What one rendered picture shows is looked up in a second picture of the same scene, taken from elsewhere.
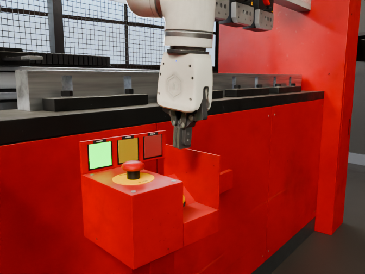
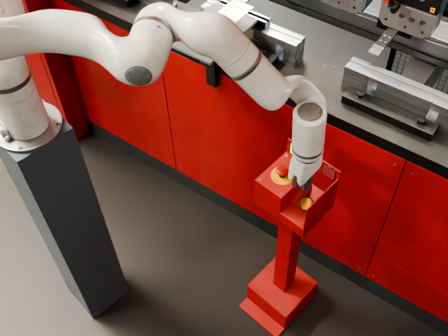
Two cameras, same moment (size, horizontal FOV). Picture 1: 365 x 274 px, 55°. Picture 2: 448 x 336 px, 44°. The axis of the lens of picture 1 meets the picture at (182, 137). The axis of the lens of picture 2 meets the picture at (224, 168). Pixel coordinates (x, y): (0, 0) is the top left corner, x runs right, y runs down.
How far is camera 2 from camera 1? 1.57 m
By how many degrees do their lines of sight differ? 81
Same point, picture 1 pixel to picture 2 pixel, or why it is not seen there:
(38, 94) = (348, 83)
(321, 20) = not seen: outside the picture
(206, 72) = (295, 170)
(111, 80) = (414, 102)
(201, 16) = (295, 146)
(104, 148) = not seen: hidden behind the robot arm
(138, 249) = (256, 198)
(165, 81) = not seen: hidden behind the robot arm
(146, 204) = (261, 188)
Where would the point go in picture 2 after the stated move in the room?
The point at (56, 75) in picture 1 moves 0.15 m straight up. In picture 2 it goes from (365, 78) to (373, 39)
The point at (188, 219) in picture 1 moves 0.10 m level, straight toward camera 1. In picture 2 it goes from (285, 215) to (252, 216)
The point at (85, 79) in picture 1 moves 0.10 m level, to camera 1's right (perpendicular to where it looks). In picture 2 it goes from (388, 90) to (397, 114)
